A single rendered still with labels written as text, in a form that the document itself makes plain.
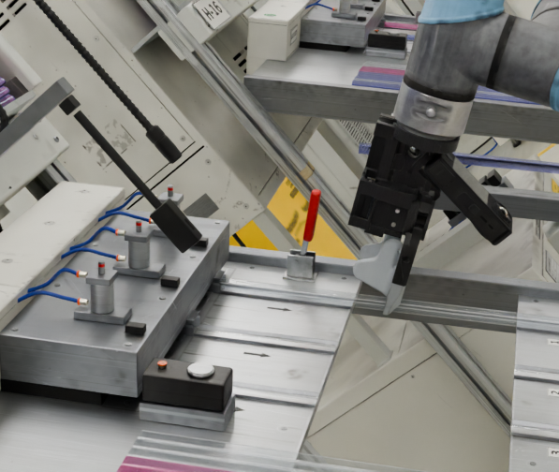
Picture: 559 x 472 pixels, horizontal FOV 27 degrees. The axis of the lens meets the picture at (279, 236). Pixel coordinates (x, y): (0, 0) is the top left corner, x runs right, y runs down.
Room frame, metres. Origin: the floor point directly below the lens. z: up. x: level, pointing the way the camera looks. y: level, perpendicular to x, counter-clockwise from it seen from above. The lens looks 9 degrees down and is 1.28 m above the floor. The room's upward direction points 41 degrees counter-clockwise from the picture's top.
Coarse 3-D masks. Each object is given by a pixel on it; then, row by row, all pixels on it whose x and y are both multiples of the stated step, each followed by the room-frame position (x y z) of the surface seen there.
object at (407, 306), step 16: (224, 288) 1.30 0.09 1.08; (240, 288) 1.30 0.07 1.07; (256, 288) 1.29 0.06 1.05; (272, 288) 1.29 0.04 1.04; (288, 288) 1.29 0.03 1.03; (304, 288) 1.29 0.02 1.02; (352, 304) 1.26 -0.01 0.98; (368, 304) 1.26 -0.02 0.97; (384, 304) 1.25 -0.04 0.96; (400, 304) 1.25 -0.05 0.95; (416, 304) 1.24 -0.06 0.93; (432, 304) 1.24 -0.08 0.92; (448, 304) 1.24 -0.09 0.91; (480, 320) 1.22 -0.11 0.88; (496, 320) 1.22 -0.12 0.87; (512, 320) 1.21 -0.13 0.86; (528, 320) 1.21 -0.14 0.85; (544, 320) 1.20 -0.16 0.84
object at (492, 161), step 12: (360, 144) 1.40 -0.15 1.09; (456, 156) 1.38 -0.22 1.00; (468, 156) 1.38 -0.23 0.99; (480, 156) 1.38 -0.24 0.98; (492, 156) 1.38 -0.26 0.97; (504, 168) 1.37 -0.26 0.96; (516, 168) 1.37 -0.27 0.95; (528, 168) 1.37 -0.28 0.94; (540, 168) 1.36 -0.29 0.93; (552, 168) 1.36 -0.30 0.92
